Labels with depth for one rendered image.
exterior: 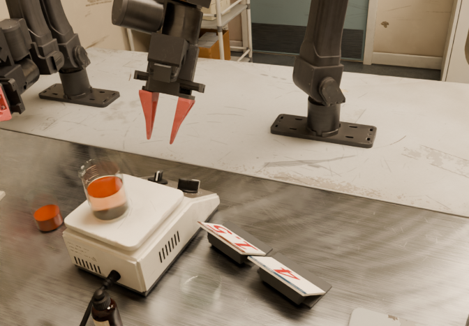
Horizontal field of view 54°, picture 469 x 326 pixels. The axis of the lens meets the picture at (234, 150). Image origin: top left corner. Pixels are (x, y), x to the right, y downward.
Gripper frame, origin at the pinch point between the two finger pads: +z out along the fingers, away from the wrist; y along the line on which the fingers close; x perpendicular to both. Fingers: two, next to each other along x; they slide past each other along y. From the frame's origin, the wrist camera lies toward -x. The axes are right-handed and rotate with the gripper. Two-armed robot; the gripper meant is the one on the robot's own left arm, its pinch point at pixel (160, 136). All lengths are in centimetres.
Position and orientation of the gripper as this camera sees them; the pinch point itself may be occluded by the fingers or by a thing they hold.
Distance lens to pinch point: 71.6
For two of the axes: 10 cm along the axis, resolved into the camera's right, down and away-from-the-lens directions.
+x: 0.0, -1.1, 9.9
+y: 9.8, 2.0, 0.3
